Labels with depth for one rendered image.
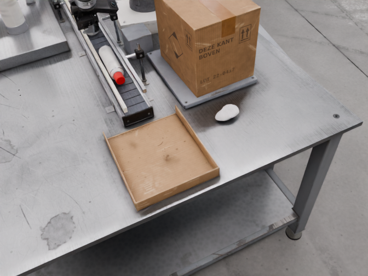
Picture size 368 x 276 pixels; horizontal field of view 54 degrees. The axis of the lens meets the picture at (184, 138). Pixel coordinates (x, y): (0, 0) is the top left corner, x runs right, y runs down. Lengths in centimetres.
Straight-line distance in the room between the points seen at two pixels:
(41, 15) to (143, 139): 91
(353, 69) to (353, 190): 109
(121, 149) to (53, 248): 35
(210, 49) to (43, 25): 87
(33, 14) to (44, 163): 88
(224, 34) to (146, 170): 49
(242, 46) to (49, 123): 71
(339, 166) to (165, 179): 139
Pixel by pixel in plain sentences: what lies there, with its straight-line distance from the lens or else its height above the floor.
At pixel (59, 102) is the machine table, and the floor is 83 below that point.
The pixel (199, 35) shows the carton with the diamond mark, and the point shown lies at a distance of 112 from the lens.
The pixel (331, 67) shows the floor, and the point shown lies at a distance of 293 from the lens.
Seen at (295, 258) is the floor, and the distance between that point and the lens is 189.
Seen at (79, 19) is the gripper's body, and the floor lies 104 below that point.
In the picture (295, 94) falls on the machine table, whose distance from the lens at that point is 134.
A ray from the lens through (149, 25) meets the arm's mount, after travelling 163.
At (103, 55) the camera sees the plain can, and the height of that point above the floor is 92.
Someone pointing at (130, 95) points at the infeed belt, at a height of 88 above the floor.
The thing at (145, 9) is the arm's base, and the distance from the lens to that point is 169.
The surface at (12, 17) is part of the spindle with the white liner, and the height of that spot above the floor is 96.
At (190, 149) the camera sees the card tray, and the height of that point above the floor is 83.
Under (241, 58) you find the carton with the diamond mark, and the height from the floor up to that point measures 95.
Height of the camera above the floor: 170
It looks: 48 degrees down
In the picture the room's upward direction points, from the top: 5 degrees counter-clockwise
